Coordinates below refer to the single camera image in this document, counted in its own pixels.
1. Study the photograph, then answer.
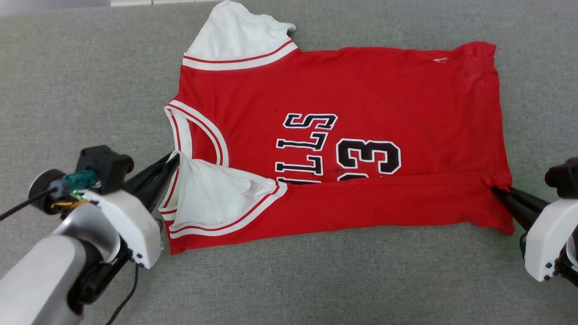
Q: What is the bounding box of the red white basketball jersey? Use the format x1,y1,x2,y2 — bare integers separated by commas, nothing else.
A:
158,0,516,256

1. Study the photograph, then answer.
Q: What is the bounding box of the grey fabric sofa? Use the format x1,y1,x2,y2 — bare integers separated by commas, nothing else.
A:
0,0,578,325

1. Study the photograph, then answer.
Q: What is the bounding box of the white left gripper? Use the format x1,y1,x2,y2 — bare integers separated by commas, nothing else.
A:
83,152,181,269

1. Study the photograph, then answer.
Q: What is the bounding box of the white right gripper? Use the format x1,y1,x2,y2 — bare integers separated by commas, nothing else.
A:
491,185,578,283

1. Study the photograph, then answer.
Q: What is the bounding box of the thin black hanging cable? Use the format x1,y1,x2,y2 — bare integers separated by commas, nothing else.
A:
105,263,139,325

